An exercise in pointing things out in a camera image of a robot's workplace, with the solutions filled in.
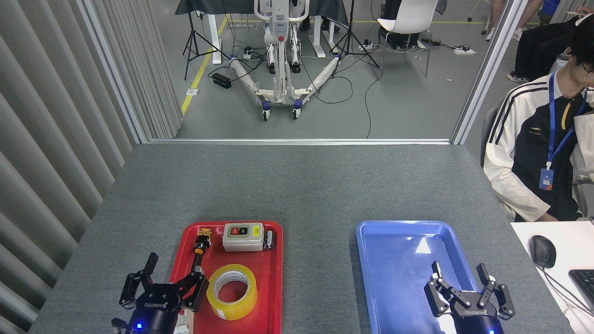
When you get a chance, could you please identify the yellow black push button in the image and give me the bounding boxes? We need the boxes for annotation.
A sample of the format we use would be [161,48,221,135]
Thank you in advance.
[193,227,213,255]

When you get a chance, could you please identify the person in black trousers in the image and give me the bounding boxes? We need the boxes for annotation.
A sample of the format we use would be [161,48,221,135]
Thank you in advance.
[506,6,594,84]

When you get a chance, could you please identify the silver post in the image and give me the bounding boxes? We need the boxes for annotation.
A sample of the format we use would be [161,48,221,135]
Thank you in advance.
[77,0,150,145]
[450,0,530,146]

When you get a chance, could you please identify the white stand on wheels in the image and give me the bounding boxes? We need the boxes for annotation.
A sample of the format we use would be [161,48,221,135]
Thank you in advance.
[228,0,347,122]

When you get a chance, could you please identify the black keyboard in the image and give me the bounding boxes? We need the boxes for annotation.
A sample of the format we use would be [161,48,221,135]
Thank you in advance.
[568,269,594,312]

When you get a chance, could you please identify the seated person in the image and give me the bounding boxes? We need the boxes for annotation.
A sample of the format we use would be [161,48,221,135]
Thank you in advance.
[483,14,594,223]

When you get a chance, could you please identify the blue plastic tray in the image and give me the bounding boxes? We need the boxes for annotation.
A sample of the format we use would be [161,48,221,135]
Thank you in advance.
[356,220,497,334]

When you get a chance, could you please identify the table with black cloth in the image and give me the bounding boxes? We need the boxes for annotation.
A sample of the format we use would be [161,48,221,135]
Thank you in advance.
[175,0,350,64]

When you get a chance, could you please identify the black mouse cable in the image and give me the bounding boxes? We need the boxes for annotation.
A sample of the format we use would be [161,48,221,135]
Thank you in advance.
[540,266,594,320]

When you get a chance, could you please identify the black floor cable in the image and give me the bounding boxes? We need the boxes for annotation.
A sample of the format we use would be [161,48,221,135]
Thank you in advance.
[319,69,385,139]

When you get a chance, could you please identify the black tripod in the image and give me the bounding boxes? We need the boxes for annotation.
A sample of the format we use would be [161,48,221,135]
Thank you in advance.
[182,11,232,81]
[329,0,381,80]

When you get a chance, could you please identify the red plastic tray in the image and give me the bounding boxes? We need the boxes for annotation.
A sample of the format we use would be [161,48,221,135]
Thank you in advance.
[168,221,284,334]

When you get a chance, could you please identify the grey office chair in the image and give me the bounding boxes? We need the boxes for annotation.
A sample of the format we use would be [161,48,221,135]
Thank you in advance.
[480,107,500,168]

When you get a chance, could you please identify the blue lanyard with badge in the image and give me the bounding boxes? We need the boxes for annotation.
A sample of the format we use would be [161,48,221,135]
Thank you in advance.
[538,70,588,192]

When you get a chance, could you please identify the black computer mouse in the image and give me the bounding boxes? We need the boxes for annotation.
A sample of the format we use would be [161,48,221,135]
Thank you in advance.
[529,235,557,269]

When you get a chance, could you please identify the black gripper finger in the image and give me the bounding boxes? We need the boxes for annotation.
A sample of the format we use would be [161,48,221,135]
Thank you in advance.
[119,253,159,310]
[174,266,210,313]
[477,263,516,321]
[424,261,465,318]

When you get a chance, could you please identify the white chair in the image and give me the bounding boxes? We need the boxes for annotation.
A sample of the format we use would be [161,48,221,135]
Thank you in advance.
[376,0,439,78]

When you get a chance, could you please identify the person's bare legs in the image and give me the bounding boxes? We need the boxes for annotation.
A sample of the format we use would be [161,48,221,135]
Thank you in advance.
[485,0,543,42]

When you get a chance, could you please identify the white desk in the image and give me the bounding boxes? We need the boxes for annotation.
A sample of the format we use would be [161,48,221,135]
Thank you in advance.
[510,220,594,334]

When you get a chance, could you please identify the silver rail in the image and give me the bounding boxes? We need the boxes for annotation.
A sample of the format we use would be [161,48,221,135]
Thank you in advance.
[148,138,453,146]

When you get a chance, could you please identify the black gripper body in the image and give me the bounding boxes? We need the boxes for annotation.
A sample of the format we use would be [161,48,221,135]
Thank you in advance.
[124,290,183,334]
[445,297,504,334]

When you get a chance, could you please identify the grey push button switch box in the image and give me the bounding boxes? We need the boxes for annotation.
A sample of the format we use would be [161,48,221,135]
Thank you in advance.
[222,223,265,252]

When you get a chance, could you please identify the yellow tape roll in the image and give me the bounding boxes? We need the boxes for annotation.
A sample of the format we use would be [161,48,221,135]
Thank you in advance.
[206,263,258,321]

